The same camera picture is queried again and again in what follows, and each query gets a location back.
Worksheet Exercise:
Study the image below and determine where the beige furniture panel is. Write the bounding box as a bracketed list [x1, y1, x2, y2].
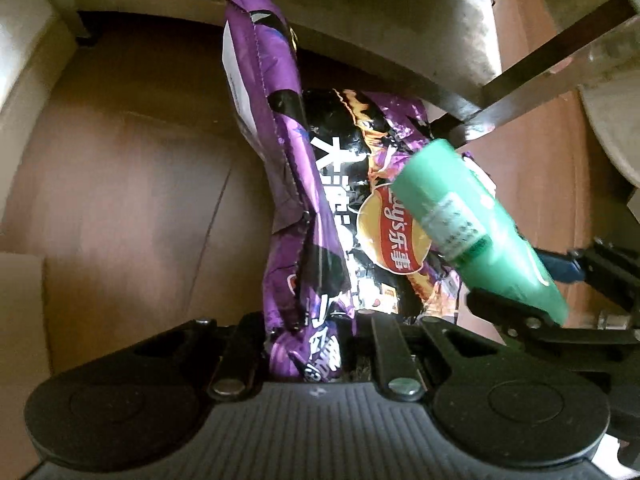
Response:
[0, 0, 76, 131]

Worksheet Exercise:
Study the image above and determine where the purple snack bag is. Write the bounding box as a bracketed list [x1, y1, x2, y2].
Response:
[214, 0, 361, 383]

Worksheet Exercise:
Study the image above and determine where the green cylinder can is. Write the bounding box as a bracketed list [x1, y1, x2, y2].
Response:
[389, 139, 569, 327]

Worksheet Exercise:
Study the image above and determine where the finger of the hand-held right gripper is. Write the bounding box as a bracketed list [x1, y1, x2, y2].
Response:
[466, 287, 598, 348]
[536, 237, 640, 311]

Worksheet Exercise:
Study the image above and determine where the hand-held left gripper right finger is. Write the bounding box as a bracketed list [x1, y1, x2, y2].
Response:
[369, 310, 511, 402]

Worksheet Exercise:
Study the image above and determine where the metal frame chair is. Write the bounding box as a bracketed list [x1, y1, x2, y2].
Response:
[37, 0, 640, 128]

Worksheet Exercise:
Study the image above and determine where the black flame print chip bag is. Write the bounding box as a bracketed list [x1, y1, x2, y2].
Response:
[302, 87, 496, 328]

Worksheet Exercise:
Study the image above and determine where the round white base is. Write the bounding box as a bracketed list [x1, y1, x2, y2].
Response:
[580, 75, 640, 186]

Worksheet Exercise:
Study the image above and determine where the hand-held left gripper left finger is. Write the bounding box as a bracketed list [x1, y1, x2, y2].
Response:
[107, 311, 266, 402]

